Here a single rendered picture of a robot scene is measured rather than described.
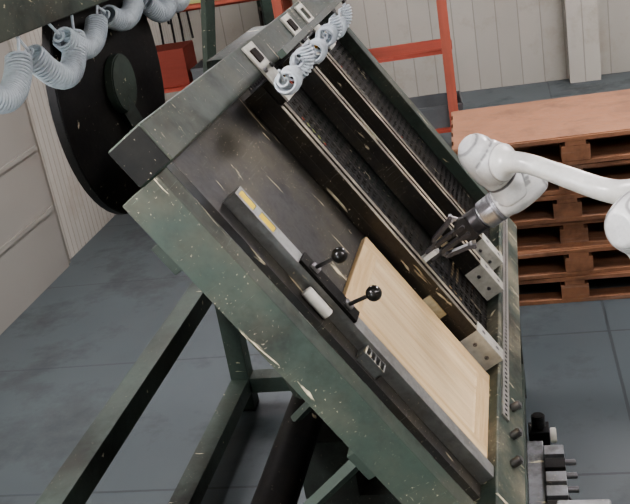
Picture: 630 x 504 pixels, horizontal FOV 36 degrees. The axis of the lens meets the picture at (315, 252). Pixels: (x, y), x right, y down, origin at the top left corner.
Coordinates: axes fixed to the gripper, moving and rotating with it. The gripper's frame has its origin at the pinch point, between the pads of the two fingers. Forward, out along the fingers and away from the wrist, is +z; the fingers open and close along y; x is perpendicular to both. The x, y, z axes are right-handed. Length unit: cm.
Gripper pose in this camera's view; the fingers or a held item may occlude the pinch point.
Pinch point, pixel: (428, 255)
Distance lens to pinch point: 287.6
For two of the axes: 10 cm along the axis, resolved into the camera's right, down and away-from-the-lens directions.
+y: -6.6, -7.3, -1.8
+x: -1.8, 3.9, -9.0
